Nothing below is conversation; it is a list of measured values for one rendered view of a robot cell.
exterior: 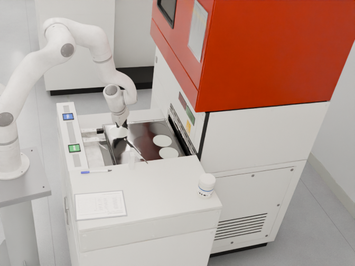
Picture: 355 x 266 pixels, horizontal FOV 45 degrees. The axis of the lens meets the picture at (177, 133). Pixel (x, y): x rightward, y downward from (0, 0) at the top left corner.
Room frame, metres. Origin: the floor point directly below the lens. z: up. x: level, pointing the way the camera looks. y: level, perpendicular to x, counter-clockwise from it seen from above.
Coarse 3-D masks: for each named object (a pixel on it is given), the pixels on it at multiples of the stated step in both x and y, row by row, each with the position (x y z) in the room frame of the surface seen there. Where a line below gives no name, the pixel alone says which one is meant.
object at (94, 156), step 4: (92, 136) 1.74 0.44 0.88; (96, 136) 1.75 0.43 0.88; (88, 148) 1.64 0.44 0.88; (92, 148) 1.65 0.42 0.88; (96, 148) 1.65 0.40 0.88; (88, 152) 1.61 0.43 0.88; (92, 152) 1.62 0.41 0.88; (96, 152) 1.62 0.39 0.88; (100, 152) 1.63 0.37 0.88; (88, 156) 1.58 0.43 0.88; (92, 156) 1.59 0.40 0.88; (96, 156) 1.59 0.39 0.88; (100, 156) 1.60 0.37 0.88; (88, 160) 1.55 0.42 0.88; (92, 160) 1.56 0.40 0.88; (96, 160) 1.56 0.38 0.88; (100, 160) 1.56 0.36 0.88; (88, 164) 1.53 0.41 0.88; (92, 164) 1.53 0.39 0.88; (96, 164) 1.53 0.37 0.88; (100, 164) 1.54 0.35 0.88; (104, 164) 1.54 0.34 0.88
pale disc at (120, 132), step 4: (112, 128) 1.81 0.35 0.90; (116, 128) 1.82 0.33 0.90; (120, 128) 1.82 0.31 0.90; (124, 128) 1.83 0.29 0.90; (112, 132) 1.77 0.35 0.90; (116, 132) 1.78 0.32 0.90; (120, 132) 1.78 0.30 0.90; (124, 132) 1.79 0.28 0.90; (116, 136) 1.75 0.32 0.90; (120, 136) 1.75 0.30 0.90; (124, 136) 1.76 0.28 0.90
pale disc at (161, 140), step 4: (156, 136) 1.80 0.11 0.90; (160, 136) 1.80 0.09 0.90; (164, 136) 1.81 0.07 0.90; (156, 140) 1.76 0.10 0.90; (160, 140) 1.77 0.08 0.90; (164, 140) 1.77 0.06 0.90; (168, 140) 1.78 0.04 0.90; (156, 144) 1.73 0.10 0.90; (160, 144) 1.74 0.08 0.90; (164, 144) 1.74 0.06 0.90; (168, 144) 1.75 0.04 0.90
